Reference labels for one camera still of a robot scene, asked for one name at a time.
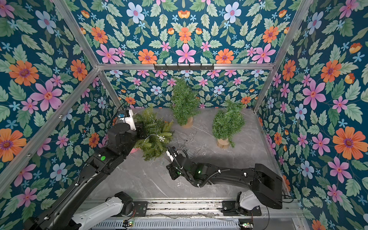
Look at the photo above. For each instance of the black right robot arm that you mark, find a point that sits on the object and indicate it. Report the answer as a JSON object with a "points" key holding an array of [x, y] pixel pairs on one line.
{"points": [[262, 185]]}

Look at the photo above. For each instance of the light green fern christmas tree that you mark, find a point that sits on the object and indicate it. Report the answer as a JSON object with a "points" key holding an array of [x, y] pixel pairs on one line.
{"points": [[157, 134]]}

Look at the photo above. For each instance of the pink alarm clock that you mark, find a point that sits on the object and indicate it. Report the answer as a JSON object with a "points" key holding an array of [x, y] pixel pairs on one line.
{"points": [[134, 150]]}

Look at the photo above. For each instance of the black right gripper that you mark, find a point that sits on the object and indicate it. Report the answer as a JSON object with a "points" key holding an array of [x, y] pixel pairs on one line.
{"points": [[175, 160]]}

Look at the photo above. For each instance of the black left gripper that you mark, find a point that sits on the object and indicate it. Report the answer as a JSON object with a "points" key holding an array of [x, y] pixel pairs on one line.
{"points": [[138, 132]]}

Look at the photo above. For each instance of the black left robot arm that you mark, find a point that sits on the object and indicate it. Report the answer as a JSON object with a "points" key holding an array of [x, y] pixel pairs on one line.
{"points": [[121, 140]]}

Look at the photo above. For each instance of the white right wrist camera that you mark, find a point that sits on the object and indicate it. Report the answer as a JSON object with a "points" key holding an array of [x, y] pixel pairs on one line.
{"points": [[172, 155]]}

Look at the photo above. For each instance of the thin wire string light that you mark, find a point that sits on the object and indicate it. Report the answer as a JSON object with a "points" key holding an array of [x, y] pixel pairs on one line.
{"points": [[195, 140]]}

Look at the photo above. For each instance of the dark green tree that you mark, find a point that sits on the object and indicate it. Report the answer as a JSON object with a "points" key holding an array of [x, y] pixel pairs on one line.
{"points": [[185, 104], [228, 122]]}

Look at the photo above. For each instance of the black hook rail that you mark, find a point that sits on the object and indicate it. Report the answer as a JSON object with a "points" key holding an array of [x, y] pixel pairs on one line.
{"points": [[183, 67]]}

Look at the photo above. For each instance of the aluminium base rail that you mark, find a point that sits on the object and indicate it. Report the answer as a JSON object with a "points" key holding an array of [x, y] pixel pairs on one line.
{"points": [[177, 214]]}

